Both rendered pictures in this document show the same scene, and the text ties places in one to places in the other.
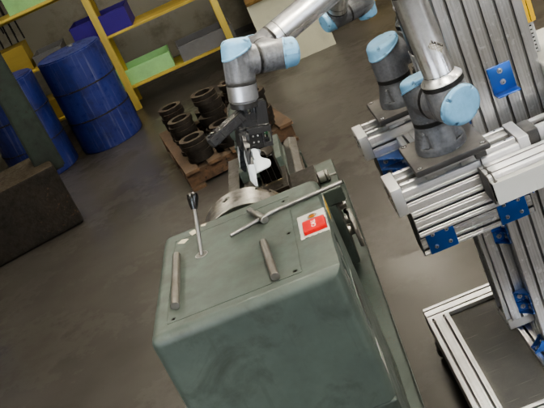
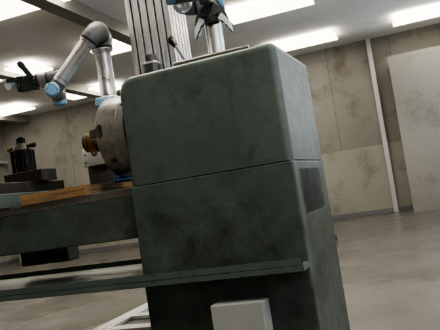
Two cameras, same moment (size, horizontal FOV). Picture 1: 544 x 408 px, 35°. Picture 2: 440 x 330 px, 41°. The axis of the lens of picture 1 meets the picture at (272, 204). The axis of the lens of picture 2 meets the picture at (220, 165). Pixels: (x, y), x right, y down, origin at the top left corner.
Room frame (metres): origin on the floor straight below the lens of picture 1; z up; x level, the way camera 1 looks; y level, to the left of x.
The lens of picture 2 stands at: (1.52, 2.28, 0.78)
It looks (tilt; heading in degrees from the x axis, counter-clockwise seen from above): 3 degrees up; 284
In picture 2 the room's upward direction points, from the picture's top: 9 degrees counter-clockwise
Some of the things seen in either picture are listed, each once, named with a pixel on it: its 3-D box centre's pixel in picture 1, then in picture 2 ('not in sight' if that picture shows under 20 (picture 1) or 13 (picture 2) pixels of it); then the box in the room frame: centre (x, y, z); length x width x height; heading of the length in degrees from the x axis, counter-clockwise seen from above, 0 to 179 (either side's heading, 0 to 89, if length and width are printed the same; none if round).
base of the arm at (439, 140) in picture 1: (436, 129); not in sight; (2.31, -0.52, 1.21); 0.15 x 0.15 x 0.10
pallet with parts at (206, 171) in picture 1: (215, 118); not in sight; (6.76, 0.13, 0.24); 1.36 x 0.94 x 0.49; 5
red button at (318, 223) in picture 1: (314, 226); not in sight; (1.96, -0.07, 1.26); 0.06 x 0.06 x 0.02; 83
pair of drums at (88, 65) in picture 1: (57, 111); not in sight; (8.45, 1.53, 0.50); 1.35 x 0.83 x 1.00; 86
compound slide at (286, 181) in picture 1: (276, 184); (30, 177); (2.98, -0.05, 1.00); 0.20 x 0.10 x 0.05; 173
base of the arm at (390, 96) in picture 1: (397, 87); not in sight; (2.80, -0.56, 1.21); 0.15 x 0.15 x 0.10
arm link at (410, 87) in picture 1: (425, 95); not in sight; (2.30, -0.53, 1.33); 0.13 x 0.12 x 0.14; 14
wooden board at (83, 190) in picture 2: not in sight; (79, 193); (2.70, 0.07, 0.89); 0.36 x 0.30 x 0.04; 83
